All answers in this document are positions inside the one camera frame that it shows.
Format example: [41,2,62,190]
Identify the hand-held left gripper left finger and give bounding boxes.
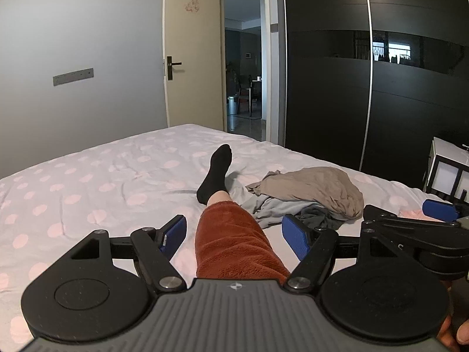
[55,214,188,294]

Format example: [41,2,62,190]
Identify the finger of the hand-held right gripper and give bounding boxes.
[422,199,463,224]
[363,204,463,230]

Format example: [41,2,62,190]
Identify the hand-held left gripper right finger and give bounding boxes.
[281,213,414,295]

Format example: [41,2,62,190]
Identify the taupe garment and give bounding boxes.
[245,166,364,221]

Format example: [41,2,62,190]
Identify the person's right hand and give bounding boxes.
[436,315,469,352]

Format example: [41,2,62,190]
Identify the dark grey garment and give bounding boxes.
[298,205,347,230]

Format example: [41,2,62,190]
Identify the white side cabinet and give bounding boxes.
[423,137,469,202]

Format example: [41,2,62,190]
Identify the light blue-grey garment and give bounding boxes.
[240,194,312,230]

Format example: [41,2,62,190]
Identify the person's leg in rust pants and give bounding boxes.
[195,190,292,285]

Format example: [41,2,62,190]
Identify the black sock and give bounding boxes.
[196,144,234,206]

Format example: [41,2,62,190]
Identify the polka dot bed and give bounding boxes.
[0,123,446,352]

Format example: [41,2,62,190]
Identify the black wardrobe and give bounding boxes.
[276,0,469,191]

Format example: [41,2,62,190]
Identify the wooden chair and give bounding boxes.
[236,75,253,112]

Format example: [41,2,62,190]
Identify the cream door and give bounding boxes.
[163,0,225,133]

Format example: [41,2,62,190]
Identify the white door frame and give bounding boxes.
[219,0,287,146]

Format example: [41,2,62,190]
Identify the black door handle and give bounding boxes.
[166,56,183,80]

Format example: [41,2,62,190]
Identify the grey wall plate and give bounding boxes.
[53,68,94,87]

